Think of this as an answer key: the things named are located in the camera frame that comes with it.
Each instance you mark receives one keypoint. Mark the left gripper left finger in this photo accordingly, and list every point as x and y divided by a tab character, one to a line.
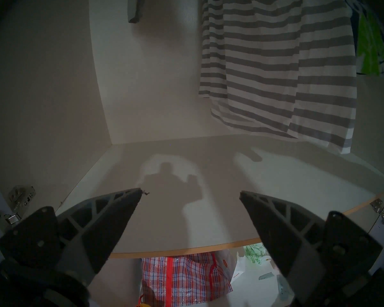
83	236

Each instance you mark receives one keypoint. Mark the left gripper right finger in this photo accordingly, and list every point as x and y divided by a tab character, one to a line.
300	245

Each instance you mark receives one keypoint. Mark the grey white striped shirt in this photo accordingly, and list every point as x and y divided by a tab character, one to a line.
275	69

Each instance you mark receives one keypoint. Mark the tropical leaf print shorts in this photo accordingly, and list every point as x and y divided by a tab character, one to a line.
371	44

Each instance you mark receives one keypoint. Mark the white beige wardrobe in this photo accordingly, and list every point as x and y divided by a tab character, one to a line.
147	85

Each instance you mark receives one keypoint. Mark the grey comb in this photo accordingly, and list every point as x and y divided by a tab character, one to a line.
267	275

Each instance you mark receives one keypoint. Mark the grey blue small pouch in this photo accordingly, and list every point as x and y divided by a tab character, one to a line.
283	287

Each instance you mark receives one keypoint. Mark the green white plastic bag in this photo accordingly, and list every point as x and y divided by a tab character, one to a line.
254	253

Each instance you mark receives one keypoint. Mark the silver door hinge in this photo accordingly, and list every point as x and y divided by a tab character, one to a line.
379	208
20	196

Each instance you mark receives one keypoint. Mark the red plaid woven bag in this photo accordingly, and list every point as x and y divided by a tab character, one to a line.
185	277

